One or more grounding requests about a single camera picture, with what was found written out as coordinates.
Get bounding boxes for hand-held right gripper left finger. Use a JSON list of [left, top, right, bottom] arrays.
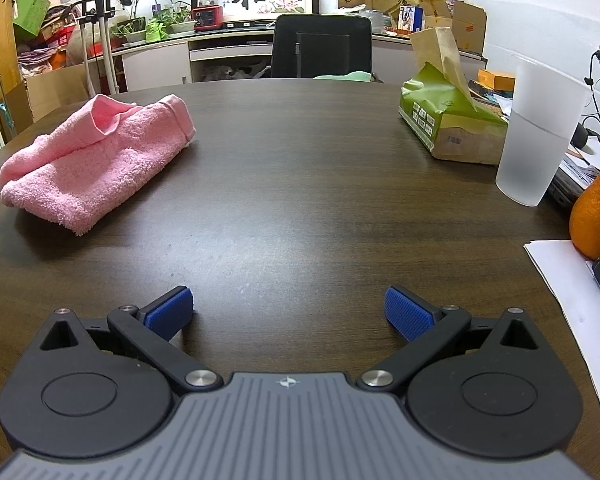
[[39, 285, 225, 396]]

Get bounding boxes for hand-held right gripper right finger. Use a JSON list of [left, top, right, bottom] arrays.
[[356, 285, 540, 392]]

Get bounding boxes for pink towel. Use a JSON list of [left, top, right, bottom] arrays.
[[0, 94, 197, 237]]

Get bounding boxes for grey forearm crutch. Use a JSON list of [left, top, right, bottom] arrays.
[[67, 2, 97, 106], [82, 0, 131, 97]]

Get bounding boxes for white paper sheet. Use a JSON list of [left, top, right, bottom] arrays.
[[524, 239, 600, 471]]

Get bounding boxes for green paper tissue pack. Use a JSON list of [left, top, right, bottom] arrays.
[[397, 26, 510, 166]]

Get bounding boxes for frosted plastic cup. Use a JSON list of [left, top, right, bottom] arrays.
[[495, 55, 593, 207]]

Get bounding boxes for orange fruit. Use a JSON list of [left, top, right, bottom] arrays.
[[569, 173, 600, 261]]

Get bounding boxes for stack of papers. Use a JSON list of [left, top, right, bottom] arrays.
[[550, 125, 600, 206]]

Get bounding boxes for green cushion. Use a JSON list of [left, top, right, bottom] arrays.
[[312, 71, 372, 82]]

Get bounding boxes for pile of plastic bags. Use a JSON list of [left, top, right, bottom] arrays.
[[200, 62, 272, 82]]

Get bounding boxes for large open cardboard box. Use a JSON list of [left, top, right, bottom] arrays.
[[26, 62, 88, 121]]

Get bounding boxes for white sideboard counter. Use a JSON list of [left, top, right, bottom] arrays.
[[120, 27, 488, 93]]

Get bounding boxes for yellow box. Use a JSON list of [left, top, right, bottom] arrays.
[[477, 68, 517, 92]]

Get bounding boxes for black office chair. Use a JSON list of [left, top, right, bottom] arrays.
[[270, 14, 373, 79]]

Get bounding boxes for potted plant in white tray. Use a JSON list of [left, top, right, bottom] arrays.
[[111, 16, 147, 46], [152, 7, 197, 36]]

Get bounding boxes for stacked brown cardboard boxes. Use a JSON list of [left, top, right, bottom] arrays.
[[420, 0, 487, 56]]

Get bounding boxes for small blue picture box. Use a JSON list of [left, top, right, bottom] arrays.
[[399, 5, 423, 33]]

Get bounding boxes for pile of clothes and boxes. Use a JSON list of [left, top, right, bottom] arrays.
[[15, 0, 88, 76]]

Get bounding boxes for green cardboard box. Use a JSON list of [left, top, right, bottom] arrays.
[[12, 0, 51, 38]]

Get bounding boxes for broom handle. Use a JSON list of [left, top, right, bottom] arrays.
[[0, 75, 17, 141]]

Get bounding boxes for black power cable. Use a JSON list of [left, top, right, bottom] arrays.
[[577, 52, 600, 136]]

